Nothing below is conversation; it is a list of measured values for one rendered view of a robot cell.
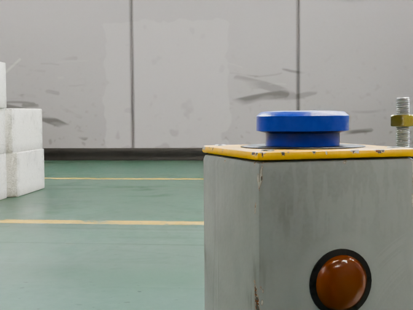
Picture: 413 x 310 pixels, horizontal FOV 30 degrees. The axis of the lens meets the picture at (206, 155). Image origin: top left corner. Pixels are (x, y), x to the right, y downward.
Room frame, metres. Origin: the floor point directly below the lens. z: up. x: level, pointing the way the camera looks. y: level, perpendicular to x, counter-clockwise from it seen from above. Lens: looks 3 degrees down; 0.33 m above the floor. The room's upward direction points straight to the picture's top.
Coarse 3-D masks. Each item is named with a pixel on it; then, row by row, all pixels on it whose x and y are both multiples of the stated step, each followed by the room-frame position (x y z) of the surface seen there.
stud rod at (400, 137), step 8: (400, 104) 0.57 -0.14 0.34; (408, 104) 0.57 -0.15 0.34; (400, 112) 0.57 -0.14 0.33; (408, 112) 0.57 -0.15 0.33; (400, 128) 0.57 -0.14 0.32; (408, 128) 0.57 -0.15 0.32; (400, 136) 0.57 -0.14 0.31; (408, 136) 0.57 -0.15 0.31; (400, 144) 0.57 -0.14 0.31; (408, 144) 0.57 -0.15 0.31
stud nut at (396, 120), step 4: (392, 116) 0.57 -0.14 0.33; (396, 116) 0.57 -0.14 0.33; (400, 116) 0.56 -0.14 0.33; (404, 116) 0.56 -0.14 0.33; (408, 116) 0.56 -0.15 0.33; (412, 116) 0.56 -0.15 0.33; (392, 120) 0.57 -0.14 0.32; (396, 120) 0.57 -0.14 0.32; (400, 120) 0.56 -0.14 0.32; (404, 120) 0.56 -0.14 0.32; (408, 120) 0.56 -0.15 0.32; (412, 120) 0.56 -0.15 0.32; (392, 124) 0.57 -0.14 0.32; (396, 124) 0.57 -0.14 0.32; (400, 124) 0.56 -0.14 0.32; (404, 124) 0.56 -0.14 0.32; (408, 124) 0.56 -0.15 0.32; (412, 124) 0.56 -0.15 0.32
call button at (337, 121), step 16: (272, 112) 0.32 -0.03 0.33; (288, 112) 0.32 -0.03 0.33; (304, 112) 0.32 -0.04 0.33; (320, 112) 0.32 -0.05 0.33; (336, 112) 0.32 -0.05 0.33; (256, 128) 0.33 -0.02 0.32; (272, 128) 0.32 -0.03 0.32; (288, 128) 0.32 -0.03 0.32; (304, 128) 0.32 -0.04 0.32; (320, 128) 0.32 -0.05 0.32; (336, 128) 0.32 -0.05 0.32; (272, 144) 0.33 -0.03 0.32; (288, 144) 0.32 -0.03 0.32; (304, 144) 0.32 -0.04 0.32; (320, 144) 0.32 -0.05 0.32; (336, 144) 0.33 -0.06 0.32
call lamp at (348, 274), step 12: (324, 264) 0.30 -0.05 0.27; (336, 264) 0.30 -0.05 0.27; (348, 264) 0.30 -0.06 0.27; (360, 264) 0.30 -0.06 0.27; (324, 276) 0.30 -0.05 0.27; (336, 276) 0.30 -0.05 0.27; (348, 276) 0.30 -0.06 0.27; (360, 276) 0.30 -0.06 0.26; (324, 288) 0.30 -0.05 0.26; (336, 288) 0.30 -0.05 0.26; (348, 288) 0.30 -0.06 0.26; (360, 288) 0.30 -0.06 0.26; (324, 300) 0.30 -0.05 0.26; (336, 300) 0.30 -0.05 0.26; (348, 300) 0.30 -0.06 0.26
